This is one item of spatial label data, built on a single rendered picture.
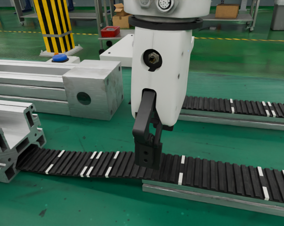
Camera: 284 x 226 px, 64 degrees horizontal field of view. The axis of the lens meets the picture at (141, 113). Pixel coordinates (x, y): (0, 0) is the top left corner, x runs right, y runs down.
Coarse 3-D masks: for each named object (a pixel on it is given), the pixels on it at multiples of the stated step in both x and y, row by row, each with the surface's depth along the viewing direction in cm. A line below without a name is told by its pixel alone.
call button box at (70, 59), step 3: (69, 57) 65; (72, 57) 65; (75, 57) 65; (78, 57) 65; (48, 60) 64; (51, 60) 64; (66, 60) 63; (69, 60) 63; (72, 60) 63; (75, 60) 64; (78, 60) 65; (75, 63) 64; (78, 63) 65
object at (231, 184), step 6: (228, 162) 31; (228, 168) 30; (234, 168) 30; (228, 174) 29; (234, 174) 29; (228, 180) 28; (234, 180) 29; (240, 180) 29; (228, 186) 28; (234, 186) 28; (240, 186) 28; (228, 192) 27; (234, 192) 27; (240, 192) 27
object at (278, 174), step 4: (272, 172) 30; (276, 172) 29; (280, 172) 30; (276, 176) 29; (280, 176) 29; (276, 180) 28; (280, 180) 28; (276, 184) 28; (280, 184) 28; (280, 188) 27; (280, 192) 27; (280, 196) 26
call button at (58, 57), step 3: (57, 54) 64; (60, 54) 64; (63, 54) 64; (54, 57) 62; (57, 57) 62; (60, 57) 62; (63, 57) 62; (66, 57) 63; (54, 60) 62; (57, 60) 61; (60, 60) 62; (63, 60) 62
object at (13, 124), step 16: (0, 112) 37; (16, 112) 36; (0, 128) 36; (16, 128) 38; (32, 128) 38; (0, 144) 33; (16, 144) 35; (32, 144) 40; (0, 160) 33; (16, 160) 35; (0, 176) 33
